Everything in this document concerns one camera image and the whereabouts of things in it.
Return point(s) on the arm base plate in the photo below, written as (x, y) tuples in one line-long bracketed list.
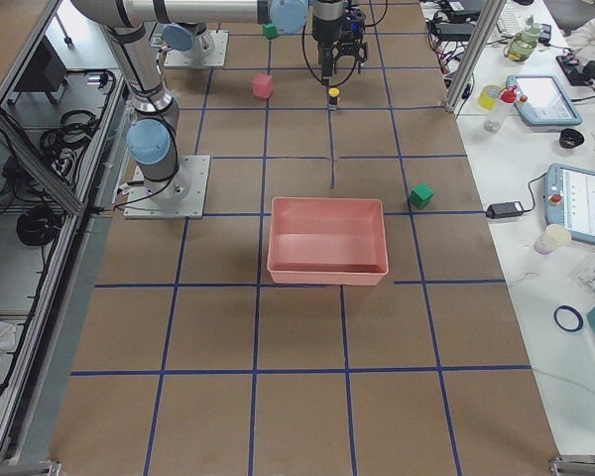
[(184, 196), (191, 50)]

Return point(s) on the teach pendant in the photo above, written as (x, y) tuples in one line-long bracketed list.
[(547, 105), (569, 200)]

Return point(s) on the green cube near arm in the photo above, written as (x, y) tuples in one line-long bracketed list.
[(270, 31)]

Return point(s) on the aluminium frame post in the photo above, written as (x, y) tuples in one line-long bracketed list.
[(485, 25)]

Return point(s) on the pink cube centre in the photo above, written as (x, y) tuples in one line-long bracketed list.
[(263, 86)]

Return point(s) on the green cube near tray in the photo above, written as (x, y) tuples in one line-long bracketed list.
[(421, 195)]

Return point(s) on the lower teach pendant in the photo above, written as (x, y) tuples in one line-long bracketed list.
[(569, 200)]

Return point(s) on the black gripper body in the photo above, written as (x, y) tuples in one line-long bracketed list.
[(323, 31)]

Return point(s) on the pink plastic tray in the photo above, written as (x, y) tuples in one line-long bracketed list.
[(327, 241)]

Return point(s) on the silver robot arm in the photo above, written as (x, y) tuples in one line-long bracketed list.
[(289, 17), (152, 139)]

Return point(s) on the upper teach pendant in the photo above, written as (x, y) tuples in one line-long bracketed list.
[(547, 105)]

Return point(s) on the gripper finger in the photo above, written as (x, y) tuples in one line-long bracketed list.
[(361, 56), (327, 62)]

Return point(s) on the red capped squeeze bottle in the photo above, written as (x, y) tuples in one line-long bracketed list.
[(507, 98)]

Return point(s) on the white plastic cup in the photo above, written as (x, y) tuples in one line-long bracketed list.
[(553, 237)]

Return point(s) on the yellow tape roll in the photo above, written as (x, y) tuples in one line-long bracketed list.
[(488, 96)]

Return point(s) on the yellow push button switch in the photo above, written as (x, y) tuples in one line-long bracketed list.
[(332, 98)]

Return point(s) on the black power adapter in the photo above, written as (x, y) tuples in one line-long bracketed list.
[(501, 210)]

